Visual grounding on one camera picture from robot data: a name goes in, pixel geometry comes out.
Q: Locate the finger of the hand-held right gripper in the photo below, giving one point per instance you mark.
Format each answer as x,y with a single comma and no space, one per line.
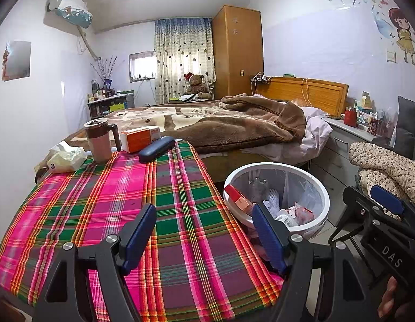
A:
361,204
388,199

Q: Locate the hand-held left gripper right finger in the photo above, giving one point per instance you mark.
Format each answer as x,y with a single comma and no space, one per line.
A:
269,238

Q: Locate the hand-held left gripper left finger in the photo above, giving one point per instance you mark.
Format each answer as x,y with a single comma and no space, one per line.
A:
138,238

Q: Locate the white foam net sleeve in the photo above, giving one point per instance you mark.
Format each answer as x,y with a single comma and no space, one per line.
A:
272,198

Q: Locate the red box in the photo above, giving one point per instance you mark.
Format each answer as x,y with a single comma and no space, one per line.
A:
239,198

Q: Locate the clear plastic bottle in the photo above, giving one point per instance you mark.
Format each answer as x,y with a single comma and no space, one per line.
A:
259,187

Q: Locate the white trash bin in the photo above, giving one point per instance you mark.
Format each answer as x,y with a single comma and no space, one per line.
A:
277,166

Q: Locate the person's right hand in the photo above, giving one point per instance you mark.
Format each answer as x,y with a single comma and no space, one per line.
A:
390,297

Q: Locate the floral quilt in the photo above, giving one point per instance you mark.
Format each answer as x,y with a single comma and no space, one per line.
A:
378,161

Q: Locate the clear plastic bin liner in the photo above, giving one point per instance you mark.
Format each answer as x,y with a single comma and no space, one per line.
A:
308,191

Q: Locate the plaid tablecloth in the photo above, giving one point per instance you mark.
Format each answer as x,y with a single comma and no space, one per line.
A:
93,201

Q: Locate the grey drawer nightstand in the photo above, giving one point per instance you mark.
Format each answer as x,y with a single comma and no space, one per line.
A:
341,147

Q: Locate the red cartoon cup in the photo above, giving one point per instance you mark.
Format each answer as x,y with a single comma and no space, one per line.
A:
375,127

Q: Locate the grey cushion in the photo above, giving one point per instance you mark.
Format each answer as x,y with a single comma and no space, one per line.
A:
410,127

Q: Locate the pale pink bedsheet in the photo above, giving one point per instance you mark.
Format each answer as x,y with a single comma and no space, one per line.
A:
314,130

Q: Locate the red jar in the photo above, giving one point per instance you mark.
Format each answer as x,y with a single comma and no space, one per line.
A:
350,117

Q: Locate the dark blue glasses case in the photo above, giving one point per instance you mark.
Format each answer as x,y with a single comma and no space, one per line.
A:
155,149

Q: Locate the orange white box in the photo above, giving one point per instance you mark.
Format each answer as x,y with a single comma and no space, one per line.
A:
137,139

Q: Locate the brown travel mug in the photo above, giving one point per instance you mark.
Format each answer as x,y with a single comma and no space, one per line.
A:
100,144

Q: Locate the pale green carton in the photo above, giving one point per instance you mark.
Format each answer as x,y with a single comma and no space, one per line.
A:
365,100

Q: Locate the brown plush blanket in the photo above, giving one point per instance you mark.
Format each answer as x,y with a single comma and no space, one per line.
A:
210,124

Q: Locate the green storage box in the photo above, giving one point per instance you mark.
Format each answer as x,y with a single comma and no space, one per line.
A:
117,108

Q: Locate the grey desk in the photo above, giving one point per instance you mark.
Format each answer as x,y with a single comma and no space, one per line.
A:
103,107

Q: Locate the row of cosmetic bottles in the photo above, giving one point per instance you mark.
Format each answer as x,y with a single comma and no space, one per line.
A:
100,92

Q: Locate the white power strip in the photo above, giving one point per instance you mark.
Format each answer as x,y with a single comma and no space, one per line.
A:
261,79

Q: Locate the brown teddy bear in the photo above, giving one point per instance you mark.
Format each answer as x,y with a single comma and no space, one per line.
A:
195,85

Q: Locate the vase of dried branches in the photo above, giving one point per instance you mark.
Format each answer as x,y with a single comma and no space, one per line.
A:
105,72

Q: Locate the small window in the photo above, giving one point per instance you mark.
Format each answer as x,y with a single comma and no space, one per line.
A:
142,65

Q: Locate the heart print curtain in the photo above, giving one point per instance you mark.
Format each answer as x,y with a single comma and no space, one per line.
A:
180,57

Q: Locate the wooden wardrobe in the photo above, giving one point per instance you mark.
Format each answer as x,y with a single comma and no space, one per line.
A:
237,50

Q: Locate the air conditioner pipe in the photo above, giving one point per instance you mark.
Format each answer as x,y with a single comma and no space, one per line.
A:
88,45

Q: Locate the covered air conditioner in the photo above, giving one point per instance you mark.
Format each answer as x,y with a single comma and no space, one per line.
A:
70,8

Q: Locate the white wall socket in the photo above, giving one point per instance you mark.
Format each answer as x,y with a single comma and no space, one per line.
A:
390,56

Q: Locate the cartoon girl wall sticker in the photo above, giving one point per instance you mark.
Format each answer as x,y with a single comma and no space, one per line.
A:
403,37

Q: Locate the wall mirror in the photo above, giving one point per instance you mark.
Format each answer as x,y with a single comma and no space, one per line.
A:
18,60

